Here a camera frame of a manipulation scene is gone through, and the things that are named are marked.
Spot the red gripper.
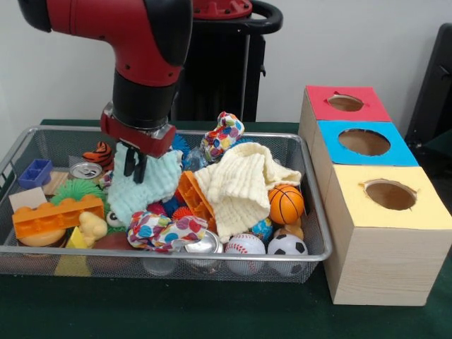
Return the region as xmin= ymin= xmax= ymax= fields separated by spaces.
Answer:
xmin=100 ymin=103 xmax=177 ymax=185

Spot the small baseball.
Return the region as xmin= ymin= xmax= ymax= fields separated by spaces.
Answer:
xmin=225 ymin=233 xmax=267 ymax=273

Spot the wooden box with three holes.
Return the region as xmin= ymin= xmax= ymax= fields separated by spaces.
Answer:
xmin=298 ymin=85 xmax=452 ymax=307

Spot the mint green cloth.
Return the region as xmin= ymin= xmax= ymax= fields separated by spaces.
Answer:
xmin=106 ymin=141 xmax=184 ymax=227

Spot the small soccer ball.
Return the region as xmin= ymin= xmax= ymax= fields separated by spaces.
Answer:
xmin=267 ymin=234 xmax=309 ymax=276

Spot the colourful spotted plush toy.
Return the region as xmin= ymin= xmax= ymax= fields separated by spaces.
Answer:
xmin=201 ymin=112 xmax=246 ymax=164

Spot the small orange basketball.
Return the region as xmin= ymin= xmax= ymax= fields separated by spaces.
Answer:
xmin=268 ymin=184 xmax=306 ymax=226

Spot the black chair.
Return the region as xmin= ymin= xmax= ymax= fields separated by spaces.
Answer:
xmin=406 ymin=23 xmax=452 ymax=160

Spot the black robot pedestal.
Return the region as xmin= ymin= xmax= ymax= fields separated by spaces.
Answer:
xmin=173 ymin=0 xmax=283 ymax=122

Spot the shallow clear mesh bin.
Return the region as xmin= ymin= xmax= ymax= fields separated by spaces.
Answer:
xmin=0 ymin=126 xmax=333 ymax=285

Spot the green spiky toy with eyes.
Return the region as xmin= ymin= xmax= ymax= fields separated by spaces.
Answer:
xmin=49 ymin=178 xmax=128 ymax=235

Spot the cream waffle cloth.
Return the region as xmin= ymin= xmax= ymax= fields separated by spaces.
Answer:
xmin=193 ymin=141 xmax=303 ymax=244

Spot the orange toy brick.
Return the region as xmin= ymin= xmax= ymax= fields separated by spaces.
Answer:
xmin=11 ymin=194 xmax=105 ymax=241

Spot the colourful patterned cloth pouch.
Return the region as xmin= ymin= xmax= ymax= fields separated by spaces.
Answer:
xmin=128 ymin=210 xmax=209 ymax=253

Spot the globe print ball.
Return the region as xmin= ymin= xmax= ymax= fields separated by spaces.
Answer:
xmin=252 ymin=217 xmax=274 ymax=242

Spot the dark green table cloth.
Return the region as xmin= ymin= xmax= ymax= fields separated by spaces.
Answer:
xmin=0 ymin=119 xmax=452 ymax=339

